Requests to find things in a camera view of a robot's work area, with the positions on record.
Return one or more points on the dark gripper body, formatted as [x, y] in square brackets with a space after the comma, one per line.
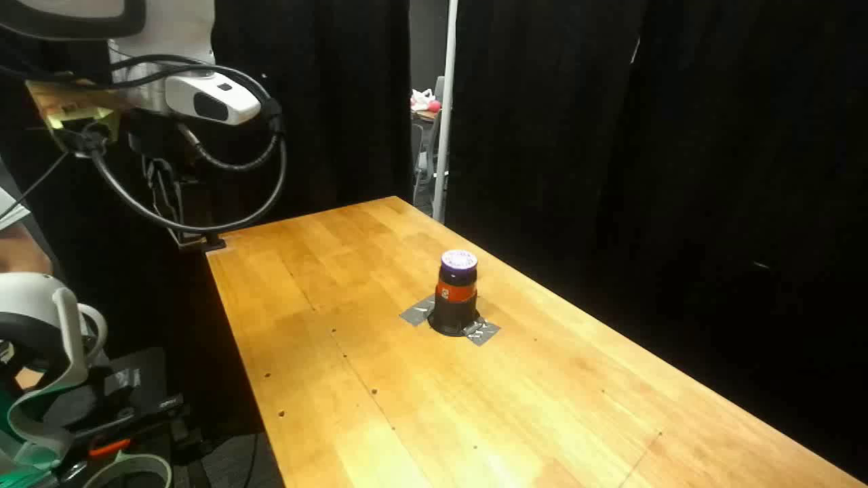
[70, 108]

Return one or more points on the person's forearm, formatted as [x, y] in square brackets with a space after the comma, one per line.
[20, 250]

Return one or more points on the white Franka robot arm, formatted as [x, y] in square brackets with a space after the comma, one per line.
[164, 28]

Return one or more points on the white round device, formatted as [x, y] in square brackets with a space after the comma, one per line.
[40, 316]

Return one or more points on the black curtain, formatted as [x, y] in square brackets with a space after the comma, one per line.
[316, 98]
[687, 180]

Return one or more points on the black box with grey tape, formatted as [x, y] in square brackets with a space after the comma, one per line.
[122, 384]

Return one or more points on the red and white clutter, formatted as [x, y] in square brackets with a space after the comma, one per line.
[424, 105]

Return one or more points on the white vertical pole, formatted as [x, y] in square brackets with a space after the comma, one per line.
[445, 109]

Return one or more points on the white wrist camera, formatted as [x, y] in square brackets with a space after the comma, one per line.
[210, 96]

